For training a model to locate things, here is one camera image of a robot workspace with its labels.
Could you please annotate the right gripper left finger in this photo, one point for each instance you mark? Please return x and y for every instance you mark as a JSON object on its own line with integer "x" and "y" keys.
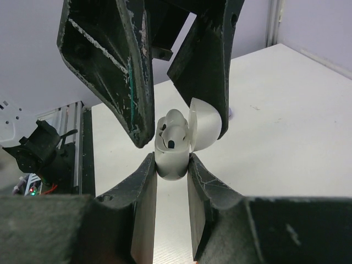
{"x": 115, "y": 227}

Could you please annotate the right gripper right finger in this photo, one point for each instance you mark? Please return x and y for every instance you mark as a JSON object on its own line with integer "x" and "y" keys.
{"x": 228, "y": 227}

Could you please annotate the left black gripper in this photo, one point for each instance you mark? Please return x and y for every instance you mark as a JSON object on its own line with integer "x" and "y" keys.
{"x": 106, "y": 45}

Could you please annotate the white earbud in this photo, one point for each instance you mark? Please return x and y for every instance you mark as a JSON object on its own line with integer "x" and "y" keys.
{"x": 172, "y": 118}
{"x": 174, "y": 138}

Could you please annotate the white earbud charging case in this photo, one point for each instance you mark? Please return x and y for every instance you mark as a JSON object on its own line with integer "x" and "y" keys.
{"x": 202, "y": 130}

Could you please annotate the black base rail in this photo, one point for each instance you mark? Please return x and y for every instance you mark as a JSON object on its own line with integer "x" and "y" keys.
{"x": 79, "y": 147}

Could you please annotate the left aluminium frame post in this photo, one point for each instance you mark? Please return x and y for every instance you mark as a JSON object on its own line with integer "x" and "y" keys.
{"x": 273, "y": 22}

